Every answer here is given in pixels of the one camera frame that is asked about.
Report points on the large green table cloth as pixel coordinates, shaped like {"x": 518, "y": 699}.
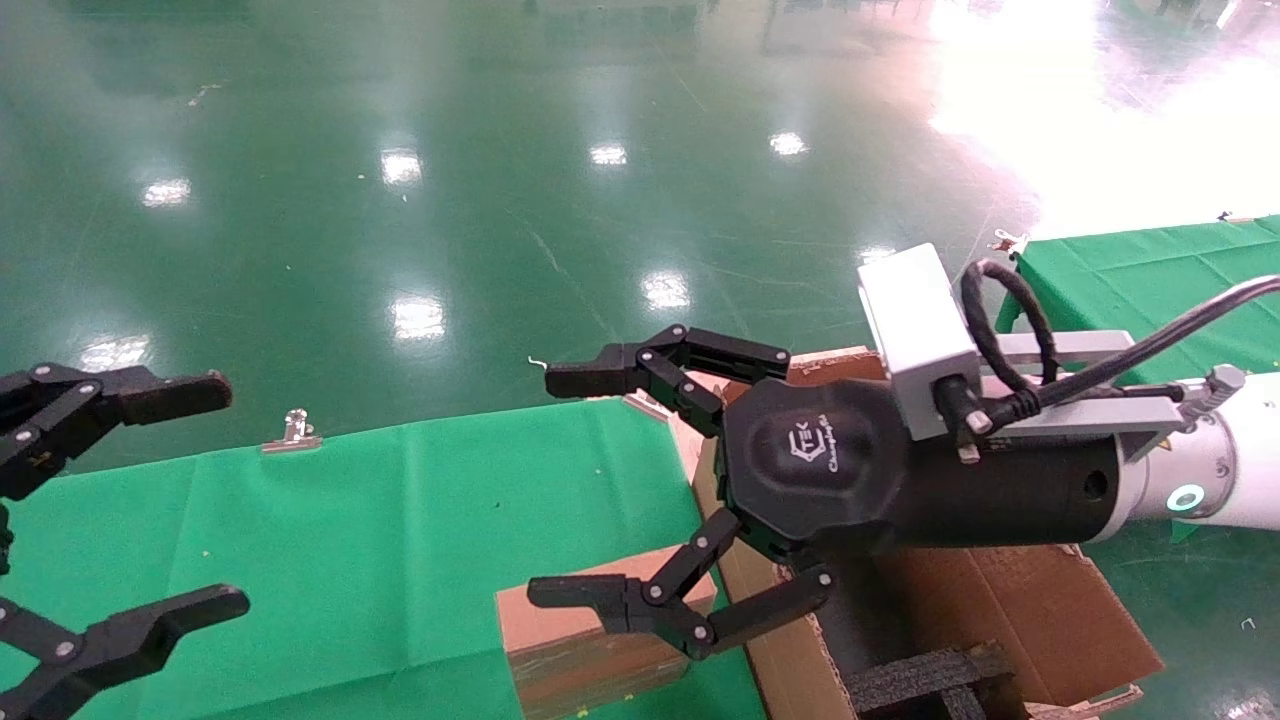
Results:
{"x": 350, "y": 520}

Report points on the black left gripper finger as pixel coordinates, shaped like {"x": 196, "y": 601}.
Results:
{"x": 130, "y": 635}
{"x": 120, "y": 395}

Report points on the small cardboard box with hole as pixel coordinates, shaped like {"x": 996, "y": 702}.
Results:
{"x": 570, "y": 650}

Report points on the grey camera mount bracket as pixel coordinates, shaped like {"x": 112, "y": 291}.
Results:
{"x": 1090, "y": 412}

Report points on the light plywood board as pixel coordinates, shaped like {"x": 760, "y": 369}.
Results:
{"x": 1090, "y": 704}

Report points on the black foam insert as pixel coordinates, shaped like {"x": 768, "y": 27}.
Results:
{"x": 930, "y": 680}

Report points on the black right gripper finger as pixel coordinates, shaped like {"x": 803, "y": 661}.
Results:
{"x": 640, "y": 362}
{"x": 660, "y": 600}

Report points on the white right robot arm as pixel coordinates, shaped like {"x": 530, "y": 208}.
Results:
{"x": 1250, "y": 470}

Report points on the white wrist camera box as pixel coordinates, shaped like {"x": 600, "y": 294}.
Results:
{"x": 915, "y": 320}

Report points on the large open brown carton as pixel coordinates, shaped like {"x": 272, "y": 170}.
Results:
{"x": 1040, "y": 610}

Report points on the green cloth with creases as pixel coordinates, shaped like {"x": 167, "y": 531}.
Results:
{"x": 1140, "y": 280}

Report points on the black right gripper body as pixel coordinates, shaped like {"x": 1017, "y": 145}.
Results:
{"x": 830, "y": 470}

